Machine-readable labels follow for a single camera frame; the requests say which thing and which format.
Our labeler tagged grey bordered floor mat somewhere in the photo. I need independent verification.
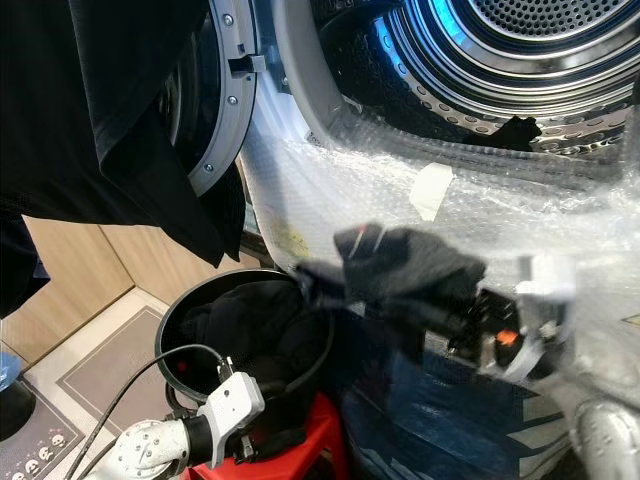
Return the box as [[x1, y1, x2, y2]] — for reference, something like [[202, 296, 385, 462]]
[[54, 333, 164, 423]]

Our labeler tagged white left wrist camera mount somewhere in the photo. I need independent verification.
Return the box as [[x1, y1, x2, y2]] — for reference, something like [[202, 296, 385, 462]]
[[196, 370, 267, 443]]

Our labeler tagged small black garment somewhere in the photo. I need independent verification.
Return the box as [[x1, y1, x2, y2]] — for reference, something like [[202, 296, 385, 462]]
[[491, 115, 543, 153]]

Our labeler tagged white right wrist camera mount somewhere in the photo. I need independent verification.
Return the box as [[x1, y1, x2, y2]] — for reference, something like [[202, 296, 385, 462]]
[[498, 251, 578, 383]]

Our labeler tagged blue plastic object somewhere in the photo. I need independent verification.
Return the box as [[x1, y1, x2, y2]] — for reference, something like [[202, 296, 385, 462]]
[[0, 349, 23, 393]]

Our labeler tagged black round laundry basket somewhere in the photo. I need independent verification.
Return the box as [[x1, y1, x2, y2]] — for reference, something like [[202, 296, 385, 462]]
[[154, 267, 338, 413]]

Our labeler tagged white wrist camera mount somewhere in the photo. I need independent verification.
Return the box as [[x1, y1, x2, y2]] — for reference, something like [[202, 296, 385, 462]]
[[498, 251, 578, 383], [196, 370, 267, 443]]

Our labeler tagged red plastic stool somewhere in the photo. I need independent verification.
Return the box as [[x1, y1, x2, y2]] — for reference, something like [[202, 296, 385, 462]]
[[232, 391, 352, 480]]

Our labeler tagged black hanging garment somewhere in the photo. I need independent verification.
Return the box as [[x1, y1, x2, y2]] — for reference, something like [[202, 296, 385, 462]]
[[0, 0, 247, 317]]

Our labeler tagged right gripper finger red mark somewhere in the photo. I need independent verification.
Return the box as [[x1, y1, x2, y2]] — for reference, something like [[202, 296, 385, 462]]
[[335, 221, 489, 327]]

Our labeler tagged light wood cabinet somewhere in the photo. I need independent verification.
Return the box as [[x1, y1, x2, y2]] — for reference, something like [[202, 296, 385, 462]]
[[20, 214, 246, 351]]

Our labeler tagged dark blue glossy panel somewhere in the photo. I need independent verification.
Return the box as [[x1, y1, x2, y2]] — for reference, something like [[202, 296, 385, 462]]
[[335, 315, 586, 480]]

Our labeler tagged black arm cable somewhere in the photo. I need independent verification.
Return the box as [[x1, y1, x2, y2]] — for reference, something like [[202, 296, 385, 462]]
[[92, 343, 235, 480]]

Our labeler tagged black clothes pile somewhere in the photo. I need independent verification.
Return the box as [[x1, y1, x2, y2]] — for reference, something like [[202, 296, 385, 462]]
[[175, 280, 329, 393]]

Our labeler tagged clear bubble wrap sheet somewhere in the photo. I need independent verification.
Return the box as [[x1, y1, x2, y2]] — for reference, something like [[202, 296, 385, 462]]
[[240, 75, 640, 346]]

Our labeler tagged white front-load washing machine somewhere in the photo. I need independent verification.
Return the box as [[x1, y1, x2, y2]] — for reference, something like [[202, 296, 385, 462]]
[[238, 0, 640, 421]]

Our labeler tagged grey round washer door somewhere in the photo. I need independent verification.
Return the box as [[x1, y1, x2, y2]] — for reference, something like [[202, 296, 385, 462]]
[[160, 0, 269, 198]]

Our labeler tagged yellow warning sticker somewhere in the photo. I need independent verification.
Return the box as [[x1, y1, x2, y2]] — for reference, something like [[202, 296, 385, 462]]
[[265, 219, 312, 264]]

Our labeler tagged perforated steel washer drum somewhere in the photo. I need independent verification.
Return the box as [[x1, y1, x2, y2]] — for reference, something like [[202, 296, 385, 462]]
[[368, 0, 640, 139]]

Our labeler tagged beige tape piece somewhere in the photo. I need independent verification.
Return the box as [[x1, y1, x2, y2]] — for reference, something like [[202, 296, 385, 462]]
[[407, 161, 455, 223]]

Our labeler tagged right gripper black gloved finger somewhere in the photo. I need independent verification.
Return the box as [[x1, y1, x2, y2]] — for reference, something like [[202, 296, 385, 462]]
[[294, 261, 423, 361]]

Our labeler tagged dark patterned floor mat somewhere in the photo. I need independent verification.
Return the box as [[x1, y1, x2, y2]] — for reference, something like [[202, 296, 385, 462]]
[[0, 404, 88, 480]]

